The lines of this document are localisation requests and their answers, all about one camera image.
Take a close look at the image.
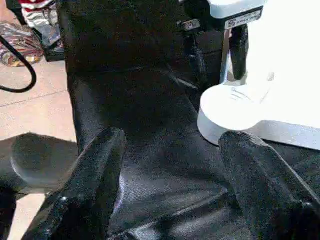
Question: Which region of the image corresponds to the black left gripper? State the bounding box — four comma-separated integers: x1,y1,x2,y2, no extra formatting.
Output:
177,0,250,87

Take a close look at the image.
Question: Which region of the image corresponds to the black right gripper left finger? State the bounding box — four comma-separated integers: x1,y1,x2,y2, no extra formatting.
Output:
21,127,127,240

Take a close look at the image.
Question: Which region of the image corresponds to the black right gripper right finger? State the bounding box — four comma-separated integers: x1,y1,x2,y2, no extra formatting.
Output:
218,130,320,240

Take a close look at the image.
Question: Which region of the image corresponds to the white plastic table top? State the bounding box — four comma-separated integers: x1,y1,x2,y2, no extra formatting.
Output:
197,0,320,151

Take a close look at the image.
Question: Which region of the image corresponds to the black plastic mat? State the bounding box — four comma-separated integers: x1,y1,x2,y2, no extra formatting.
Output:
56,0,320,240

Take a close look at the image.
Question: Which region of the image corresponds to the clear plastic bag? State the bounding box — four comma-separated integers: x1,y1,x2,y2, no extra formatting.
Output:
0,21,45,68

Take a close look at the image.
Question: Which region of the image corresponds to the red white striped cloth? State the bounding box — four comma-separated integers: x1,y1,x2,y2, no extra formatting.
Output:
19,0,60,28

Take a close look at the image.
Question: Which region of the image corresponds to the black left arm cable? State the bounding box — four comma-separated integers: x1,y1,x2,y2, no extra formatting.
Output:
0,34,38,94

